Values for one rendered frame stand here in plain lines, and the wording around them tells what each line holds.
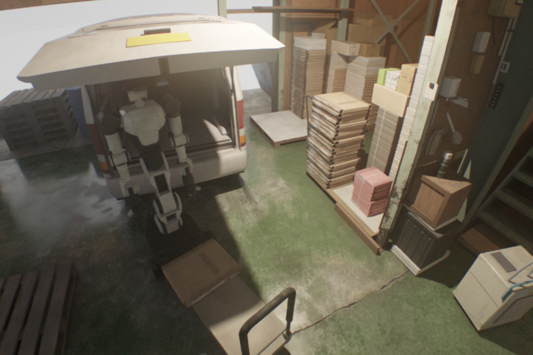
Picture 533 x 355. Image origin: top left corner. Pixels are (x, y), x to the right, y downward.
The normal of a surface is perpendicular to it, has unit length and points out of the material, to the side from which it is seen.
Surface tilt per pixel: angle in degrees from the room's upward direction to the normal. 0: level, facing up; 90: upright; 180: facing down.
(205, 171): 88
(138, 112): 45
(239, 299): 0
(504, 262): 0
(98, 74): 106
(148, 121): 90
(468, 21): 90
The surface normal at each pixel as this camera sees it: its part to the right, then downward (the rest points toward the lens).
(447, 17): -0.92, 0.20
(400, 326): 0.00, -0.86
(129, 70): 0.37, 0.70
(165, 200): 0.55, 0.03
